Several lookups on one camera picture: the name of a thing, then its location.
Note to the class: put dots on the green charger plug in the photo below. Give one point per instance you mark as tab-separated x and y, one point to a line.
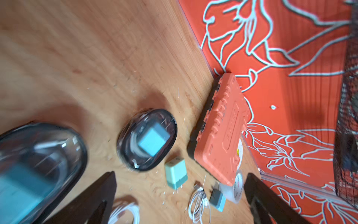
217	200
153	139
22	190
176	172

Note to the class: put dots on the black wire wall basket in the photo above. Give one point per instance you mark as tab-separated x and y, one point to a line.
345	160

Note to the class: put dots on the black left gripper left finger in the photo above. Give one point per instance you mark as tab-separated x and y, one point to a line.
92	206

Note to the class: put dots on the orange plastic tool case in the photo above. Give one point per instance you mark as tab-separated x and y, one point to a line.
215	139

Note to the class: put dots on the black round zip pouch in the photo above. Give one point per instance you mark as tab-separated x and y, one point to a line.
128	150

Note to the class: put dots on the white tape roll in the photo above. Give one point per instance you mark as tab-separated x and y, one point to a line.
240	153

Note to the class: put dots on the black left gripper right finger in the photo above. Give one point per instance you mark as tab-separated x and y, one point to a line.
265	205

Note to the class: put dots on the green charger plug front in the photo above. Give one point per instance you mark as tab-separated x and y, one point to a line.
153	139

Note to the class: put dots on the clear packing tape roll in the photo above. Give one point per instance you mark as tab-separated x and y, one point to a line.
233	193

